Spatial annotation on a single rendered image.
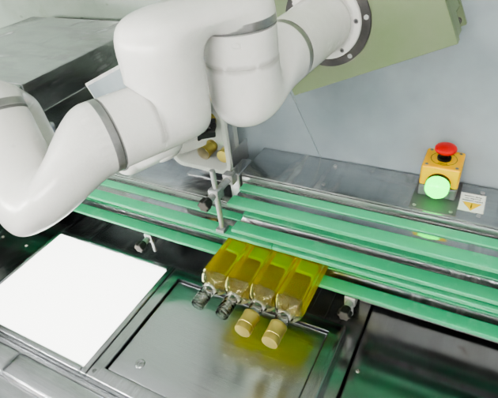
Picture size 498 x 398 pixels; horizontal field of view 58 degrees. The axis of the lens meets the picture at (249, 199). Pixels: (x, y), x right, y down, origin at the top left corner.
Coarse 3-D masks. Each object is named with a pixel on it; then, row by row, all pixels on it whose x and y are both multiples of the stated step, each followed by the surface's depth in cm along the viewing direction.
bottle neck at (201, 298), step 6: (204, 288) 94; (210, 288) 94; (198, 294) 93; (204, 294) 93; (210, 294) 94; (192, 300) 92; (198, 300) 92; (204, 300) 92; (198, 306) 93; (204, 306) 92
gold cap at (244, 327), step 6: (246, 312) 88; (252, 312) 87; (240, 318) 87; (246, 318) 86; (252, 318) 86; (258, 318) 88; (240, 324) 85; (246, 324) 85; (252, 324) 86; (240, 330) 86; (246, 330) 85; (252, 330) 86; (246, 336) 86
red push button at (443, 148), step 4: (440, 144) 85; (444, 144) 85; (448, 144) 85; (452, 144) 85; (436, 148) 85; (440, 148) 84; (444, 148) 84; (448, 148) 84; (452, 148) 84; (456, 148) 84; (440, 152) 84; (444, 152) 83; (448, 152) 83; (452, 152) 83; (440, 156) 86; (444, 156) 85; (448, 156) 85
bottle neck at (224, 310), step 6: (228, 294) 92; (222, 300) 92; (228, 300) 91; (234, 300) 92; (222, 306) 90; (228, 306) 90; (234, 306) 91; (216, 312) 90; (222, 312) 89; (228, 312) 90; (222, 318) 91
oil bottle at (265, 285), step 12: (276, 252) 98; (264, 264) 96; (276, 264) 95; (288, 264) 95; (264, 276) 93; (276, 276) 92; (252, 288) 91; (264, 288) 90; (276, 288) 90; (252, 300) 90; (264, 300) 89
